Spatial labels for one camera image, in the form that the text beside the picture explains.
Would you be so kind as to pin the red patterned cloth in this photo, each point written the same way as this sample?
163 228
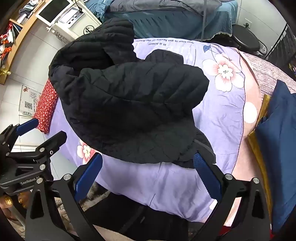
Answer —
46 106

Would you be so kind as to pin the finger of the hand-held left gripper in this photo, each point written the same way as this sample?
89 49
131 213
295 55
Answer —
27 126
54 142

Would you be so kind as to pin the pile of red white packets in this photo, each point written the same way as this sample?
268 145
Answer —
5 39

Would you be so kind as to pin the navy blue cloth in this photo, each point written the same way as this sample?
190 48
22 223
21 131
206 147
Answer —
282 139

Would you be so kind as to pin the person's dark pants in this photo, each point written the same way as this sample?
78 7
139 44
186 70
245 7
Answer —
143 222

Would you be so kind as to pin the gold yellow cloth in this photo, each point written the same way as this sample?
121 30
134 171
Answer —
255 146

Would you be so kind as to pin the brown floral plush cloth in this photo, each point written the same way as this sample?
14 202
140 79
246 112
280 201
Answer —
97 192

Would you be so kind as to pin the white framed monitor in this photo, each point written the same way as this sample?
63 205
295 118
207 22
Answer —
54 10

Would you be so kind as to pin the purple floral bedsheet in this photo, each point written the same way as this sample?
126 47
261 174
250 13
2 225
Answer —
161 183

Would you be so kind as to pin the wooden shelf unit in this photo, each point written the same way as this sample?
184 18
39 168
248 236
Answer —
23 39

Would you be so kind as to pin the white wall socket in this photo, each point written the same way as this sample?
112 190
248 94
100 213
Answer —
248 24

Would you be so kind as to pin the black quilted jacket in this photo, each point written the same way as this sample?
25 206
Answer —
129 104

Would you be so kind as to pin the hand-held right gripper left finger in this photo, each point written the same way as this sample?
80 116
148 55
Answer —
89 178

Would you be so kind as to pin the teal bed cover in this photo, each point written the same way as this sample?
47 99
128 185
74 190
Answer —
161 25

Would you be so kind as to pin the black metal railing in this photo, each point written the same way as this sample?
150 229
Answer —
284 46

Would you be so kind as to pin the light blue cloth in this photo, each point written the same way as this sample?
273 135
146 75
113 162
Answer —
97 9

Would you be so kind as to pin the white equipment cabinet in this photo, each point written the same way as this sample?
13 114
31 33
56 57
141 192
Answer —
69 30

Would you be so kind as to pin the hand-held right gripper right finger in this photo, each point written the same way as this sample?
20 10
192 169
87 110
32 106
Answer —
207 178

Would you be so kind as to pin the white printed sign board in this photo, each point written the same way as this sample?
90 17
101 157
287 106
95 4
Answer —
29 102

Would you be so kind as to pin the black round stool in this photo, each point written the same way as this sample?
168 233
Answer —
246 37

